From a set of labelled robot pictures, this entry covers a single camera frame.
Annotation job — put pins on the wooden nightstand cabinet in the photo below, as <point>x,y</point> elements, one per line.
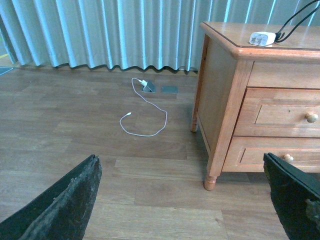
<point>230,65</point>

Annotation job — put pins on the grey floor plate at left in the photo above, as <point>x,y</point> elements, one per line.
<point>4,70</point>

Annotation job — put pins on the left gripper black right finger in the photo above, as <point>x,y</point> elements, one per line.
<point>295,196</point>

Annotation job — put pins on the closed grey floor socket cover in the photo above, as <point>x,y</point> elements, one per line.
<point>169,89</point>

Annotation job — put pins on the open grey floor socket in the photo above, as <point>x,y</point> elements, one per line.
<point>149,88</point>

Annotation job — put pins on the white charger adapter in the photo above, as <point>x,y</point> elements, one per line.
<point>262,38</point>

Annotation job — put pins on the white floor charger plug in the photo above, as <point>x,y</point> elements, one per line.
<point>143,82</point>

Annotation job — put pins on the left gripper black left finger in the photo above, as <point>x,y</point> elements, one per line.
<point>63,211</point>

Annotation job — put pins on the light grey pleated curtain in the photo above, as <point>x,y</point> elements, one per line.
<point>127,33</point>

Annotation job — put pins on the wooden drawer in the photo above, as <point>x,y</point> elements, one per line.
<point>279,112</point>
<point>245,154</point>

